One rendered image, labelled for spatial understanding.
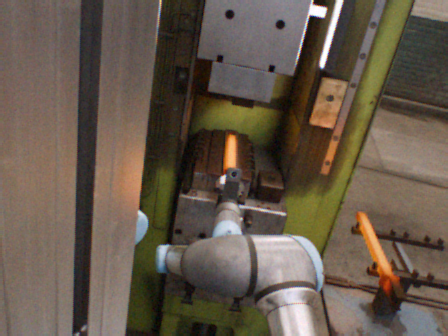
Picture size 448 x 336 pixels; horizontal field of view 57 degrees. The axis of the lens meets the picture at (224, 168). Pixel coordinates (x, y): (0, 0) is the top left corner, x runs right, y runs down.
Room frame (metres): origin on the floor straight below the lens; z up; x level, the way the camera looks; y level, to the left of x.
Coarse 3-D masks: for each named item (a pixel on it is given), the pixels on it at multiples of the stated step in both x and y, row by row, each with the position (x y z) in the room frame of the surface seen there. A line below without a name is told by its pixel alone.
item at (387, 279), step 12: (360, 216) 1.24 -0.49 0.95; (360, 228) 1.19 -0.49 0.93; (372, 228) 1.17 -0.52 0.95; (372, 240) 1.10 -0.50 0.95; (372, 252) 1.05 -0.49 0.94; (384, 264) 0.98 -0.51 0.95; (384, 276) 0.92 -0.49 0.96; (396, 276) 0.93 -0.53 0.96; (384, 288) 0.91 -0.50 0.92; (396, 288) 0.87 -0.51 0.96; (396, 300) 0.85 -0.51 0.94
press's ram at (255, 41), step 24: (216, 0) 1.25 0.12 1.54; (240, 0) 1.25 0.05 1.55; (264, 0) 1.26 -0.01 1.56; (288, 0) 1.26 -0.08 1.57; (312, 0) 1.27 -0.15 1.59; (216, 24) 1.25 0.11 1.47; (240, 24) 1.25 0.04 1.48; (264, 24) 1.26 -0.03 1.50; (288, 24) 1.26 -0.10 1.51; (216, 48) 1.25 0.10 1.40; (240, 48) 1.26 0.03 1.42; (264, 48) 1.26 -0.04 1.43; (288, 48) 1.26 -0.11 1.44; (288, 72) 1.27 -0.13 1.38
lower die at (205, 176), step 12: (204, 132) 1.63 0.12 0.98; (216, 132) 1.64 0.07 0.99; (216, 144) 1.51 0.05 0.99; (240, 144) 1.55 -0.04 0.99; (204, 156) 1.40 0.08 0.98; (216, 156) 1.40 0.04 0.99; (240, 156) 1.44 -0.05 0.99; (204, 168) 1.30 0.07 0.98; (216, 168) 1.30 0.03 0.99; (240, 168) 1.33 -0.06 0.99; (192, 180) 1.25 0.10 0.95; (204, 180) 1.25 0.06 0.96; (216, 180) 1.26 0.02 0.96; (240, 180) 1.26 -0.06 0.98; (216, 192) 1.26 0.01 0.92
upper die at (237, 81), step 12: (216, 72) 1.25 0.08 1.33; (228, 72) 1.25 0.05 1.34; (240, 72) 1.26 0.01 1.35; (252, 72) 1.26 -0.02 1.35; (264, 72) 1.26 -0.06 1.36; (216, 84) 1.25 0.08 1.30; (228, 84) 1.25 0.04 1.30; (240, 84) 1.26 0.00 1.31; (252, 84) 1.26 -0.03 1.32; (264, 84) 1.26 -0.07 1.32; (240, 96) 1.26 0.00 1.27; (252, 96) 1.26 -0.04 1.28; (264, 96) 1.26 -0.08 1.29
